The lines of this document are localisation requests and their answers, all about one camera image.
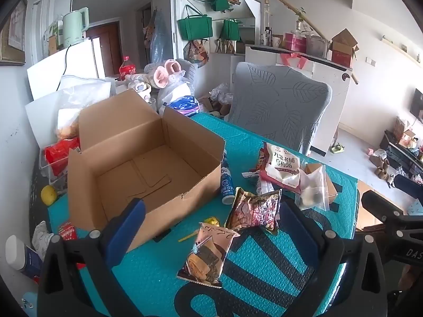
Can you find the clear zip bag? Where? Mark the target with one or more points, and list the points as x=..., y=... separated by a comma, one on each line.
x=312, y=188

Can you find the printed cartoon tote bag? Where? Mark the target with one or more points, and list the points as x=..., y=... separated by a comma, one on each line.
x=196, y=51

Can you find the television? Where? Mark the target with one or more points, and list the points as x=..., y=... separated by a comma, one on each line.
x=417, y=105

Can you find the bamboo pole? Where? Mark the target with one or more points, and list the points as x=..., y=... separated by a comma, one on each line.
x=297, y=8

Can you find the dark blue box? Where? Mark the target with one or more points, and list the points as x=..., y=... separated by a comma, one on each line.
x=33, y=262

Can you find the red cola bottle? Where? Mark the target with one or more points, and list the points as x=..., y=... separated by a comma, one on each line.
x=127, y=69

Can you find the white plastic device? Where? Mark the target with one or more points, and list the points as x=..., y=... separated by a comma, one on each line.
x=16, y=252

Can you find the pink fluffy slipper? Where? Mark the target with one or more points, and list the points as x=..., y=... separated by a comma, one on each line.
x=159, y=76
x=173, y=67

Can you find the pale green kettle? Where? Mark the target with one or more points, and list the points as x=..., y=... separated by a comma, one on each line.
x=74, y=28

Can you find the pink gift box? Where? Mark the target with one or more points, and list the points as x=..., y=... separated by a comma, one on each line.
x=294, y=42

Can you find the white and red packet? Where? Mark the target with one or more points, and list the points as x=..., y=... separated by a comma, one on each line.
x=281, y=168

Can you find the dark thermos bottle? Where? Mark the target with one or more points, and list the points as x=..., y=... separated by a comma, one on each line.
x=267, y=36

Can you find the red packets in clear bin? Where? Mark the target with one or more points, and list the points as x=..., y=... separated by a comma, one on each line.
x=61, y=157

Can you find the white plastic bag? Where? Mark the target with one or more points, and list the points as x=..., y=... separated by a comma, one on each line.
x=176, y=89

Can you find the grey leaf-pattern chair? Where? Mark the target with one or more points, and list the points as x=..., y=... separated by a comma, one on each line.
x=281, y=105

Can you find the crumpled clear plastic bag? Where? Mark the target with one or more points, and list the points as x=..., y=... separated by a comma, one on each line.
x=220, y=94

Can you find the white fridge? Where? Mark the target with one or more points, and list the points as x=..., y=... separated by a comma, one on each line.
x=79, y=62

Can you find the black tv stand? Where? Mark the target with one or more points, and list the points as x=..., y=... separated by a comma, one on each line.
x=401, y=153

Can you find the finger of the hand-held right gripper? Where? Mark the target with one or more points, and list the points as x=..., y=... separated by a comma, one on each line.
x=407, y=185
x=376, y=202

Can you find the yellow lollipop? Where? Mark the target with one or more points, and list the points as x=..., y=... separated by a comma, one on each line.
x=211, y=221

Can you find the person's right hand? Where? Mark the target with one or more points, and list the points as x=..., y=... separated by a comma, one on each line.
x=408, y=277

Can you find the large green tote bag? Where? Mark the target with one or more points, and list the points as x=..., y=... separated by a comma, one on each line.
x=195, y=26

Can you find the blue tissue pack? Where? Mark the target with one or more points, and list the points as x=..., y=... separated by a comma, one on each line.
x=183, y=104

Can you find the yellow fruit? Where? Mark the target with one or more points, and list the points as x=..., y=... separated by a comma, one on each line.
x=49, y=194

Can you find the brown door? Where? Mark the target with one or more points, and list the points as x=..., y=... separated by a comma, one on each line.
x=107, y=46

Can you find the white mug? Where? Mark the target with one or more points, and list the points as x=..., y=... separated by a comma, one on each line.
x=276, y=41

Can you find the hanging blue plastic bag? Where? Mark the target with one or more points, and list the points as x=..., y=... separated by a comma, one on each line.
x=159, y=38

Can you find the grey storage bin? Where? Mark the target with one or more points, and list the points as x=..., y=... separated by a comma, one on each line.
x=317, y=45

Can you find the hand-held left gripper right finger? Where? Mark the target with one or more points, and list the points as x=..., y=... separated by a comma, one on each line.
x=300, y=231

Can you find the silver foil packet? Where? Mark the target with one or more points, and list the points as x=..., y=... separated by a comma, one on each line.
x=264, y=186

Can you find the dark framed picture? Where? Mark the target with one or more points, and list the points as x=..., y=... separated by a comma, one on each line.
x=13, y=36

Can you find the white lidded bottle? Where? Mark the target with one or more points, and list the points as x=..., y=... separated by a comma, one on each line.
x=141, y=87

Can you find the glass mug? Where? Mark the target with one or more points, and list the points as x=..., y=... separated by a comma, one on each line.
x=150, y=103

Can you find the small cardboard box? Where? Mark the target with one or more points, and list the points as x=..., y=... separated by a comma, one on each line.
x=331, y=186

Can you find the pink seaweed snack packet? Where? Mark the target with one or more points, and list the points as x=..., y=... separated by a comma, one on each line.
x=206, y=257

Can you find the white printed packet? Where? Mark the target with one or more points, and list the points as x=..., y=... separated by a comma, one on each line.
x=41, y=237

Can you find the blue drink tablet tube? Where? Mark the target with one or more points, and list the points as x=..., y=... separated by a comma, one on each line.
x=227, y=185

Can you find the cardboard box with red side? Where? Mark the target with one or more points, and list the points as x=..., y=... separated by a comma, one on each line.
x=343, y=51

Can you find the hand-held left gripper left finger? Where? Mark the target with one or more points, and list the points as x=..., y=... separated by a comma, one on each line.
x=127, y=228

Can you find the dark red snack packet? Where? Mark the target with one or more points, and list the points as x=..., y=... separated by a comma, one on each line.
x=254, y=211

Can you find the small red packet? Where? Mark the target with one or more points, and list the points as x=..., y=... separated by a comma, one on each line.
x=67, y=231

